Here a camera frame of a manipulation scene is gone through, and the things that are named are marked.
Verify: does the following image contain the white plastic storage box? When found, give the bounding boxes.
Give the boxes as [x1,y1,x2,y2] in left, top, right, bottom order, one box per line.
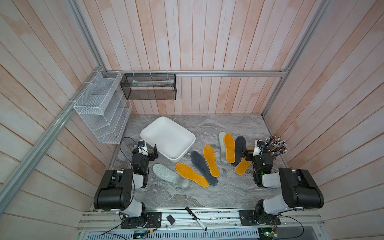
[140,117,196,163]

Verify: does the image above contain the yellow insole front left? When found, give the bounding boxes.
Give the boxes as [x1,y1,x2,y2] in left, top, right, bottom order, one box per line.
[175,163,210,188]

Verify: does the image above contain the yellow insole right upper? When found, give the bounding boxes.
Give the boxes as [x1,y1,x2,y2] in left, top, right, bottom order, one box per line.
[224,134,236,164]

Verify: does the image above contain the small black box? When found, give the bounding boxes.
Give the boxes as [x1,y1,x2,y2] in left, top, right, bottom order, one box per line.
[167,215,176,226]

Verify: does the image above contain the yellow insole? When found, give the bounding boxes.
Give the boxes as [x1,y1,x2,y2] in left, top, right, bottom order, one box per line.
[224,134,236,164]
[175,163,210,188]
[235,152,253,176]
[203,145,220,178]

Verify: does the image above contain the black mesh basket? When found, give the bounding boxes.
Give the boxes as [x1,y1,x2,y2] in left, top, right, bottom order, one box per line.
[120,73,177,101]

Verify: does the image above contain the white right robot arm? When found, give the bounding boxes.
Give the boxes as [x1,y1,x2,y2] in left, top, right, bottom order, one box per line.
[242,149,325,222]

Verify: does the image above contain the black marker pen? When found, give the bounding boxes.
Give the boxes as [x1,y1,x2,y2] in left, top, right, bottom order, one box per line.
[185,207,208,231]

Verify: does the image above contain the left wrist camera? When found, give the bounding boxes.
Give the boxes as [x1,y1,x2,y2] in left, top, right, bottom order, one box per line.
[138,140,149,156]

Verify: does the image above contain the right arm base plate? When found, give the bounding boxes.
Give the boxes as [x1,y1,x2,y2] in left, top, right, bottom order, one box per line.
[239,210,281,226]

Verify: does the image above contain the yellow insole centre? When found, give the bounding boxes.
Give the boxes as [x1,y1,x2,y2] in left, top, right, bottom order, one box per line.
[203,145,220,178]

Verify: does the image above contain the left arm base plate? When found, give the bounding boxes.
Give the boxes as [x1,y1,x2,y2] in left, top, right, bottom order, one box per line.
[121,212,162,230]

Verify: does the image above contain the aluminium rail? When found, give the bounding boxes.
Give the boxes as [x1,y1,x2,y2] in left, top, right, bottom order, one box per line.
[106,70,288,77]
[1,66,105,215]

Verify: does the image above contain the dark grey insole centre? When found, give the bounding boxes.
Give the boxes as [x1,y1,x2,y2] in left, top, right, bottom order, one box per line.
[191,151,218,186]

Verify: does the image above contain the pale green mesh insole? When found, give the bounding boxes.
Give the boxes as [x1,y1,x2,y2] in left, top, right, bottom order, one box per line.
[218,132,227,163]
[153,164,191,189]

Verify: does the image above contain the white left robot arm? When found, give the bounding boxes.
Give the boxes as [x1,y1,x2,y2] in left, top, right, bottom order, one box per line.
[94,141,159,221]

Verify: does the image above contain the yellow insole right lower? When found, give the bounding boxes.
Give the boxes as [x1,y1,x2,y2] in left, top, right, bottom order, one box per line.
[235,152,253,176]

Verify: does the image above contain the aluminium rail left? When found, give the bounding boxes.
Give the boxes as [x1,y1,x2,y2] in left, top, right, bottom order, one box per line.
[1,66,105,215]

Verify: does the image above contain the dark grey insole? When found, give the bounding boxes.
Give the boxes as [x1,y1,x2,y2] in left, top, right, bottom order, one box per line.
[191,151,218,186]
[233,136,247,167]

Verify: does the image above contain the white wire mesh shelf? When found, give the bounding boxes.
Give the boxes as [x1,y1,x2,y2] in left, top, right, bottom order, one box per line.
[74,71,132,144]

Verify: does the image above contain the aluminium rail back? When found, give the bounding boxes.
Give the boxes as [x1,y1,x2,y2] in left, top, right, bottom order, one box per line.
[106,70,288,77]

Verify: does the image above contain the dark grey insole right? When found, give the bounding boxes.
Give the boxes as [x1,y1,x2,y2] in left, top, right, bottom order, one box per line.
[233,136,247,167]

